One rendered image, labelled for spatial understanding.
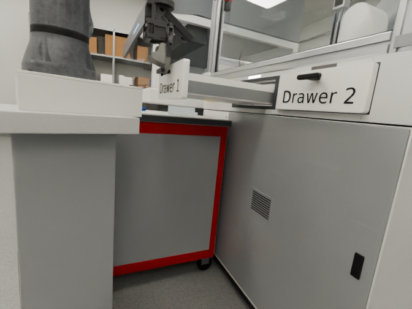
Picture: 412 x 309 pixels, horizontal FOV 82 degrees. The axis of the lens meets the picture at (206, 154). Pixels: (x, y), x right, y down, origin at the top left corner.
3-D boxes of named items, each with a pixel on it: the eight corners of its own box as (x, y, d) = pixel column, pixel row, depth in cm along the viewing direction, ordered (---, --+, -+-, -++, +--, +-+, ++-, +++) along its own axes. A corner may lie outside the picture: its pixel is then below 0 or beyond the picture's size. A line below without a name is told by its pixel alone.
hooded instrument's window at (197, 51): (150, 87, 155) (154, 12, 147) (123, 93, 313) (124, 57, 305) (283, 103, 203) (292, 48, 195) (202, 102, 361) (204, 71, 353)
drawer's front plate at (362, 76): (363, 113, 52) (374, 61, 50) (275, 108, 78) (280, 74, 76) (368, 114, 53) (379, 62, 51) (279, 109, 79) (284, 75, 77)
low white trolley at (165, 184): (83, 304, 92) (81, 108, 78) (88, 228, 148) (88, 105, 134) (214, 274, 117) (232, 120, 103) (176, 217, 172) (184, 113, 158)
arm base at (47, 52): (28, 71, 46) (26, 15, 44) (16, 72, 56) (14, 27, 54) (106, 83, 56) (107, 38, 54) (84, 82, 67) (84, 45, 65)
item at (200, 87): (186, 94, 69) (187, 72, 67) (164, 95, 91) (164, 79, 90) (289, 106, 85) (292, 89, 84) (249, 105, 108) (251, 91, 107)
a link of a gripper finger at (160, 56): (149, 72, 74) (150, 42, 73) (168, 75, 76) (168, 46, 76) (151, 70, 71) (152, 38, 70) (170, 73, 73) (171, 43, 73)
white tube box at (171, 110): (167, 113, 108) (168, 105, 107) (168, 113, 116) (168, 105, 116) (194, 116, 110) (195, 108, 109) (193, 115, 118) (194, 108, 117)
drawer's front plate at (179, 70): (181, 99, 67) (184, 57, 65) (157, 99, 92) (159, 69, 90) (187, 99, 67) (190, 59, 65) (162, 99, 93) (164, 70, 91)
